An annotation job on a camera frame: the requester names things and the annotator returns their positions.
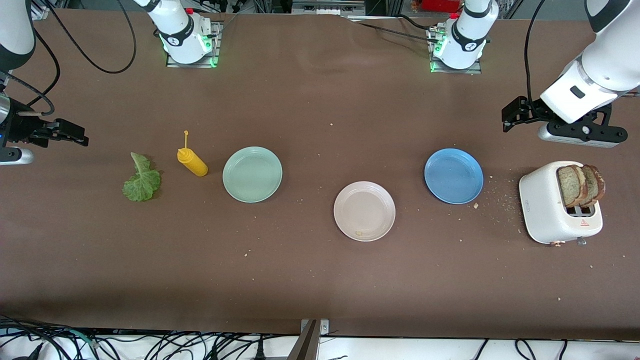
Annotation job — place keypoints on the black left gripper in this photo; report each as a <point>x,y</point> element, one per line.
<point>530,113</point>

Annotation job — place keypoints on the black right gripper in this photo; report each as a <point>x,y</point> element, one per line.
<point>20,128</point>

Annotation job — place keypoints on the brown crust bread slice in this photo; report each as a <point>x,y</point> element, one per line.
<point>569,186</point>
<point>596,184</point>

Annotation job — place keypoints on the yellow squeeze bottle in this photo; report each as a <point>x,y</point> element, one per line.
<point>194,164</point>

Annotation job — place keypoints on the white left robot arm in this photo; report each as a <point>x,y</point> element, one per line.
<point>610,55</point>

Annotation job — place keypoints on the blue plate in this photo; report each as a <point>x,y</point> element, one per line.
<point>453,176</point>

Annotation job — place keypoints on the beige plate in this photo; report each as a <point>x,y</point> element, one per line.
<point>364,211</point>

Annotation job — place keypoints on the pale green plate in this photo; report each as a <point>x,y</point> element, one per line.
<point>252,175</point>

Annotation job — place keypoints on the green lettuce leaf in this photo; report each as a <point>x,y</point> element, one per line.
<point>142,182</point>

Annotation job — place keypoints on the white toaster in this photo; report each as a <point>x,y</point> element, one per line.
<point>542,205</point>

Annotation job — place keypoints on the red box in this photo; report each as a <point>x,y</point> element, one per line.
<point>442,5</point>

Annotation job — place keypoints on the grey metal box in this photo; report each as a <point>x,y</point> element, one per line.
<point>325,7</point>

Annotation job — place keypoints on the black power plug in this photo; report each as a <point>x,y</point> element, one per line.
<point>260,352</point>

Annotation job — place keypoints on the dark grey metal bar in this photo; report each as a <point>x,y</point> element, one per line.
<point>306,345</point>

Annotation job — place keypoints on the silver table bracket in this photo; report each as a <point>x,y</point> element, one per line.
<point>325,327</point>

